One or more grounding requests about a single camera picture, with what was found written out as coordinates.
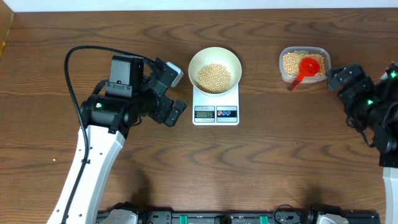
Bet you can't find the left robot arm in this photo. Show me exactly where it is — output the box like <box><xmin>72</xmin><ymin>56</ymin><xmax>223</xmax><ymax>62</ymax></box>
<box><xmin>48</xmin><ymin>55</ymin><xmax>187</xmax><ymax>223</ymax></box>

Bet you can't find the clear plastic container of soybeans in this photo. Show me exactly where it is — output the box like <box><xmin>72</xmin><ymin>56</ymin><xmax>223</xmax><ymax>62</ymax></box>
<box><xmin>279</xmin><ymin>47</ymin><xmax>331</xmax><ymax>84</ymax></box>

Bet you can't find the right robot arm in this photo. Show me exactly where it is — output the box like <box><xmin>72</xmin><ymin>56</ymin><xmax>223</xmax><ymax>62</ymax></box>
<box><xmin>326</xmin><ymin>62</ymin><xmax>397</xmax><ymax>224</ymax></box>

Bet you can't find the red plastic scoop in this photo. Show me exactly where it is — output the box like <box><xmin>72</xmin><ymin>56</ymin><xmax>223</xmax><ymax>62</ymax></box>
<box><xmin>287</xmin><ymin>57</ymin><xmax>320</xmax><ymax>91</ymax></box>

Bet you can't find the cream round bowl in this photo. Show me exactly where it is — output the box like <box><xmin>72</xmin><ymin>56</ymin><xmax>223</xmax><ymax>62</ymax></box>
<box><xmin>188</xmin><ymin>47</ymin><xmax>242</xmax><ymax>96</ymax></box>

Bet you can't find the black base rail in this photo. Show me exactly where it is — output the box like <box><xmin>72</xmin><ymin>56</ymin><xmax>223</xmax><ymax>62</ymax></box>
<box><xmin>96</xmin><ymin>202</ymin><xmax>382</xmax><ymax>224</ymax></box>

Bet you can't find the white digital kitchen scale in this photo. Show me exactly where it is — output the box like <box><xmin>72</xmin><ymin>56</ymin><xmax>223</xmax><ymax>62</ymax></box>
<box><xmin>192</xmin><ymin>85</ymin><xmax>240</xmax><ymax>126</ymax></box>

